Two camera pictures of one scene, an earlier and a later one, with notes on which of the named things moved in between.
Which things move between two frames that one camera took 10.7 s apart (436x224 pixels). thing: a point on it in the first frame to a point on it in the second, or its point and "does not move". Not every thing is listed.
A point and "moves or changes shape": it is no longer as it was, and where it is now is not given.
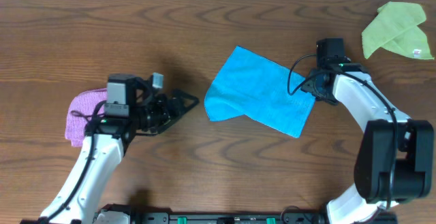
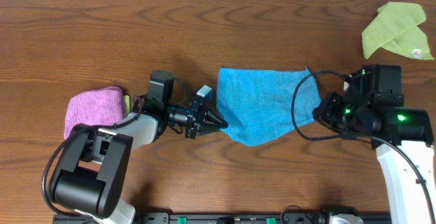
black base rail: (242, 218) does not move
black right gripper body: (321, 94) to (343, 117)
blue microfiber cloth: (270, 92) moves or changes shape
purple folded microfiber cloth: (81, 109) does not move
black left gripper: (171, 108) to (195, 118)
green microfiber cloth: (395, 28) does not move
